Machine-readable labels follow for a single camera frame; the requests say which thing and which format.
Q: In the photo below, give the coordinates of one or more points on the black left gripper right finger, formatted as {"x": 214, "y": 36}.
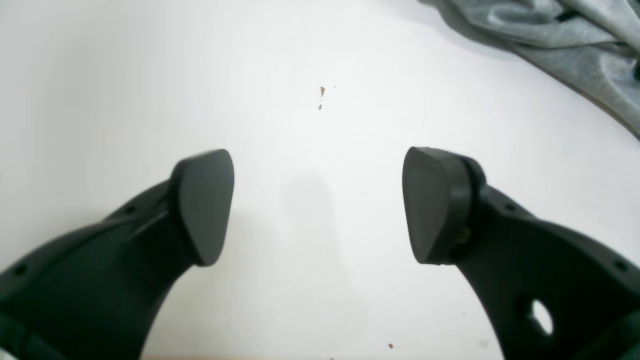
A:
{"x": 445, "y": 196}

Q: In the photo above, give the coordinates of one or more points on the grey Hugging Face T-shirt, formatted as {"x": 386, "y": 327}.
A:
{"x": 592, "y": 46}

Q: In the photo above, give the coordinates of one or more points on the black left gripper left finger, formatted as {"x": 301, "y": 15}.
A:
{"x": 201, "y": 195}

